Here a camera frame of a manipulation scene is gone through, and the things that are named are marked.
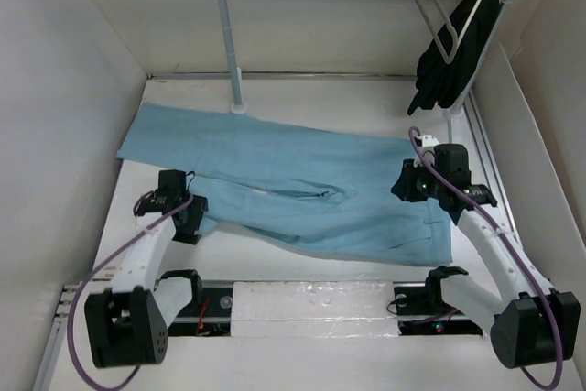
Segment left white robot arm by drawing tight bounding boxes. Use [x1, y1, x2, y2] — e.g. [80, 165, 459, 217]
[84, 170, 208, 368]

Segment white plastic hanger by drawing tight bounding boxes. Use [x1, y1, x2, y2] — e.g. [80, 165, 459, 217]
[456, 0, 482, 50]

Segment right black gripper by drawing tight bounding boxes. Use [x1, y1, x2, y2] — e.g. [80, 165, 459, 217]
[389, 157, 445, 201]

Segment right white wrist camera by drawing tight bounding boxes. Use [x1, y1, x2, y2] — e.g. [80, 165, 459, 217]
[409, 132, 440, 167]

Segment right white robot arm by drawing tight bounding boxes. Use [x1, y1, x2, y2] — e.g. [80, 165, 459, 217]
[391, 135, 581, 369]

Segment grey plastic hanger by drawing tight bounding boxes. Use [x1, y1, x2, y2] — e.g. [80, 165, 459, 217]
[401, 0, 462, 65]

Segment light blue trousers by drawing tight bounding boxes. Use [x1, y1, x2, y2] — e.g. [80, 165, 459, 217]
[118, 103, 452, 266]

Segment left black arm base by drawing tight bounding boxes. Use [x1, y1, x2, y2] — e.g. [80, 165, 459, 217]
[168, 282, 233, 337]

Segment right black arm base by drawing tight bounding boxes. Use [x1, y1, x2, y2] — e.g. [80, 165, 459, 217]
[386, 283, 483, 336]

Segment black hanging garment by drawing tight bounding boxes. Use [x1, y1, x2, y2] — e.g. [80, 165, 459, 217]
[407, 0, 500, 115]

